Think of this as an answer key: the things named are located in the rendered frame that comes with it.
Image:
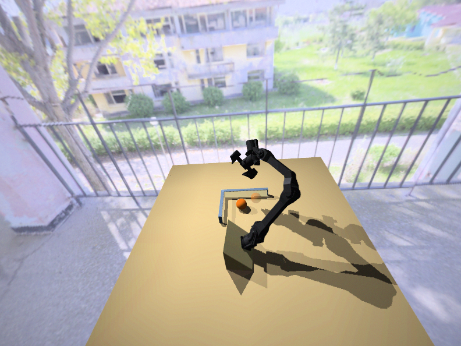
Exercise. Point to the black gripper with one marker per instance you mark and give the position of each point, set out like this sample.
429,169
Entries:
251,173

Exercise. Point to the clear l-shaped low wall with blue edges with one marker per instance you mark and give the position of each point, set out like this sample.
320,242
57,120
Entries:
242,194

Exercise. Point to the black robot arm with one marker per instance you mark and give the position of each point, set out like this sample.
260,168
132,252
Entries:
289,194

